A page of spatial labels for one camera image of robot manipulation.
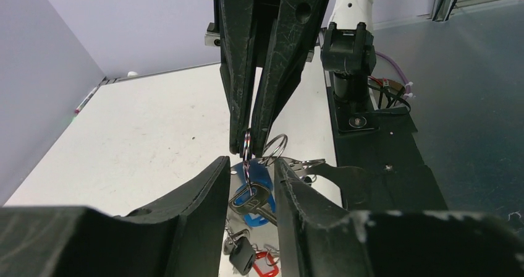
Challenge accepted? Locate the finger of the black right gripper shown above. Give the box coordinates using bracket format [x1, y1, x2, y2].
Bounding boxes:
[218, 0, 256, 154]
[251, 0, 329, 157]

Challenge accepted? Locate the red key tag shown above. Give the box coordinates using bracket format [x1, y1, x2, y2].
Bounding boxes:
[252, 250, 280, 277]

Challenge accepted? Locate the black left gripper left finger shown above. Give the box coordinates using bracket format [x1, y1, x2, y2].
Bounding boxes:
[1, 156, 230, 276]

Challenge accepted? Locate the red white marker pen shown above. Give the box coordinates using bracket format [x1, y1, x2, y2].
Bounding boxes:
[74, 86, 99, 114]

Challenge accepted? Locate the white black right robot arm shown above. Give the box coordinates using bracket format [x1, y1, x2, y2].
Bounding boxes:
[209, 0, 376, 157]

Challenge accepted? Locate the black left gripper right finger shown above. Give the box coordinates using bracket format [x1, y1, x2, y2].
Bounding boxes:
[277, 176, 523, 276]

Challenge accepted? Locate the silver split key ring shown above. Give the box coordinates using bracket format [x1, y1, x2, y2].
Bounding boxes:
[241, 128, 254, 196]

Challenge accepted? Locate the blue key tag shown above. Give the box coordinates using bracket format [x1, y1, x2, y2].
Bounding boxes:
[228, 159, 277, 228]

